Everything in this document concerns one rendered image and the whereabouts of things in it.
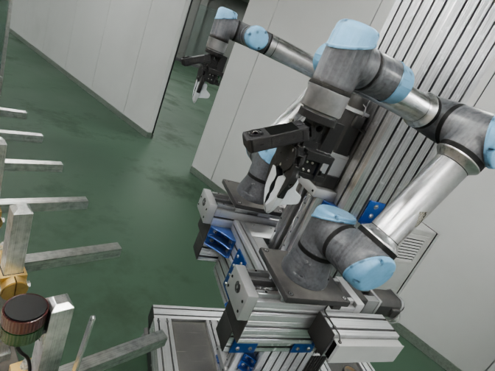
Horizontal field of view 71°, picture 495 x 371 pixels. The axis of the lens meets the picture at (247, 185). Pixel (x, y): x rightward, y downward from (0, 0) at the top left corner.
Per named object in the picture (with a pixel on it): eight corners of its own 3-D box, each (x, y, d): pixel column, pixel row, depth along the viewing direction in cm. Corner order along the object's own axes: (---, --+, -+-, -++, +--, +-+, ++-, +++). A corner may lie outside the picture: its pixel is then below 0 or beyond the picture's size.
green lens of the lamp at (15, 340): (37, 311, 57) (40, 301, 57) (48, 338, 54) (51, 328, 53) (-6, 322, 53) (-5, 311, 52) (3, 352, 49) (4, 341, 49)
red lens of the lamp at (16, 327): (40, 299, 56) (43, 289, 56) (51, 327, 53) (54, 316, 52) (-5, 309, 52) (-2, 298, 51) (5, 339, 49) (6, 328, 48)
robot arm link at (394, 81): (382, 59, 71) (345, 39, 65) (427, 71, 62) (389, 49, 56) (364, 96, 73) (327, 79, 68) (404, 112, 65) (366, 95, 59)
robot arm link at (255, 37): (354, 105, 133) (240, 50, 116) (342, 99, 142) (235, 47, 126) (370, 76, 129) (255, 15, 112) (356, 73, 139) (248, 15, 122)
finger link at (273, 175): (286, 216, 70) (305, 176, 67) (261, 210, 68) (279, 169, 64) (280, 207, 73) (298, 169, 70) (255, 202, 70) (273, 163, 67)
